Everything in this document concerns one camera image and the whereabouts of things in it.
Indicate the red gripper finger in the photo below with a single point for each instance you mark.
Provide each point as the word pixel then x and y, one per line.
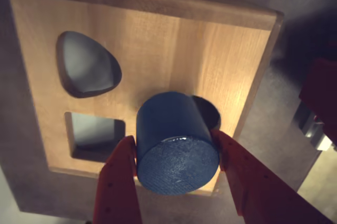
pixel 258 192
pixel 118 187

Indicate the wooden shape sorter box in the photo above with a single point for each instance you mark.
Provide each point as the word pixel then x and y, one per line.
pixel 163 50

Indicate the blue cylinder block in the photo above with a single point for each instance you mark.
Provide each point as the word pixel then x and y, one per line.
pixel 173 150

